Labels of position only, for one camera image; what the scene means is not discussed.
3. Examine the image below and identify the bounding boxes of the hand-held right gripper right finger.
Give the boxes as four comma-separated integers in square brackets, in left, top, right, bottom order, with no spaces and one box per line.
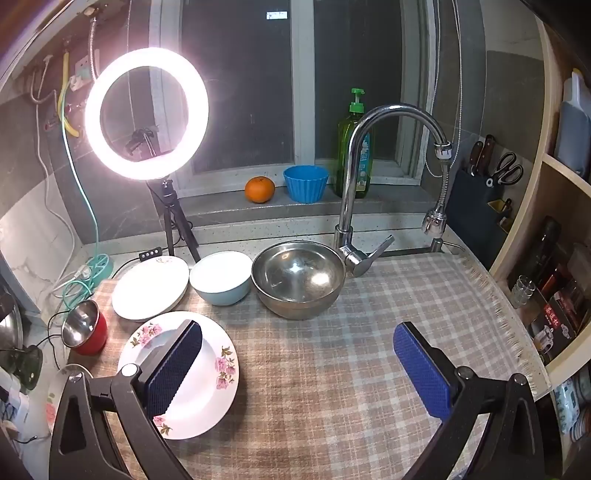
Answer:
[392,322,546,480]

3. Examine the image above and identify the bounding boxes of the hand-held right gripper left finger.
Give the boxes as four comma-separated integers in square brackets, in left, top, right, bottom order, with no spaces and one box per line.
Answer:
[48,318,204,480]

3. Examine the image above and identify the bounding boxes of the white plate with pink flowers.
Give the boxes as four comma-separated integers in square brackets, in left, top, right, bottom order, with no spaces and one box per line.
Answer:
[117,311,239,440]

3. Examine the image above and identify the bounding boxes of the white plate with grey pattern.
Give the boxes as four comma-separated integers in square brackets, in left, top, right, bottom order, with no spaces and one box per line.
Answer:
[111,256,190,322]

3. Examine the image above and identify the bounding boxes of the light blue bowl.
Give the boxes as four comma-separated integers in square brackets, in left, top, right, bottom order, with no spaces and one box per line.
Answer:
[189,250,254,306]

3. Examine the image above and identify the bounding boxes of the large stainless steel bowl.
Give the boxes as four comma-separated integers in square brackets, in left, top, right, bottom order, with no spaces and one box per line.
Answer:
[252,241,347,320]

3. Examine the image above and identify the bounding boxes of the red steel-lined cup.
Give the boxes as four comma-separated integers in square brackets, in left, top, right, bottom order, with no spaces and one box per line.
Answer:
[61,299,108,356]

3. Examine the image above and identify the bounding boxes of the beige checkered cloth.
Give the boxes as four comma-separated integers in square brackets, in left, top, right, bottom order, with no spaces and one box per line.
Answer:
[69,256,552,480]

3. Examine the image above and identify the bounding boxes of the teal round power strip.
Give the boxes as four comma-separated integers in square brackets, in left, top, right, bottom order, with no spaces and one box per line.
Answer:
[60,115,114,319]
[81,254,114,282]

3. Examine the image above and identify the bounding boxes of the small drinking glasses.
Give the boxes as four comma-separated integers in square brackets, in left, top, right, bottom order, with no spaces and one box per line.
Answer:
[510,275,536,308]

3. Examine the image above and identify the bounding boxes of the red and black box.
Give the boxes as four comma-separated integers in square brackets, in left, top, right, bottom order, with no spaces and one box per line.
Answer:
[529,281,591,365]

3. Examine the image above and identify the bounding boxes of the black tripod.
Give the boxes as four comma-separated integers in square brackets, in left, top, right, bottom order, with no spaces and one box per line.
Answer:
[145,178,201,264]

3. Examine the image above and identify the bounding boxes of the dark knife block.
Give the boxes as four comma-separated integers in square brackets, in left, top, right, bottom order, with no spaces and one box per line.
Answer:
[447,168,513,273]

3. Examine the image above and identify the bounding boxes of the dark glass bottle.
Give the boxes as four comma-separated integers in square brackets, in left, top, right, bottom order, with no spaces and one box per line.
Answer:
[522,216,561,296]

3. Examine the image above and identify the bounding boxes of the orange fruit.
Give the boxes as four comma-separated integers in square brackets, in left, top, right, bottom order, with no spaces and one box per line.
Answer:
[245,176,276,204]

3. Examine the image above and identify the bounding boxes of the chrome kitchen faucet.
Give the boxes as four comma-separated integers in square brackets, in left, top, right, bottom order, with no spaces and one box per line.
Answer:
[333,104,455,278]

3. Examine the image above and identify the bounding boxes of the blue ribbed cup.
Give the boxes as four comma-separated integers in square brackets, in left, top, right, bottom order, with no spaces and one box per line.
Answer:
[283,165,329,204]

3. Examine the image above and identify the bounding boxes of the green dish soap bottle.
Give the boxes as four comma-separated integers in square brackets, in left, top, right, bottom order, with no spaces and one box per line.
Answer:
[335,88,376,199]

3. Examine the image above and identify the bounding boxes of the wooden shelf unit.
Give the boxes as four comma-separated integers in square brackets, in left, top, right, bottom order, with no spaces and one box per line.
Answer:
[487,14,591,393]

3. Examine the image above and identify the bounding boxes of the grey cutting board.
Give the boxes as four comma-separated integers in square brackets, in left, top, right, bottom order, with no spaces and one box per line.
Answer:
[554,69,591,167]

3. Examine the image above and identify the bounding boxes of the yellow pipe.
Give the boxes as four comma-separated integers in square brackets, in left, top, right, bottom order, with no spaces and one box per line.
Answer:
[58,51,80,138]

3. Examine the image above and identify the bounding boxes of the black ring light cable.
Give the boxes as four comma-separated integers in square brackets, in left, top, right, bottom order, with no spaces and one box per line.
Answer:
[110,255,141,278]

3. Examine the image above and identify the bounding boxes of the black-handled scissors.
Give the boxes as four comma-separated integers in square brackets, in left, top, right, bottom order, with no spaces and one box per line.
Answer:
[485,151,525,188]

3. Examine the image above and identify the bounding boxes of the wooden-handled knife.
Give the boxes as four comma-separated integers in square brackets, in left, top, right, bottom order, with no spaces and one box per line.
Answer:
[480,134,496,178]
[468,141,484,178]

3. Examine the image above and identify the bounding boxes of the round ring light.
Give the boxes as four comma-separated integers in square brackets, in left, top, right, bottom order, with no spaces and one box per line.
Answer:
[84,46,210,183]

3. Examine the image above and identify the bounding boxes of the white window frame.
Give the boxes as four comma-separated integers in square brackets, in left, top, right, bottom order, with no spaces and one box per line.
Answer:
[152,0,439,185]

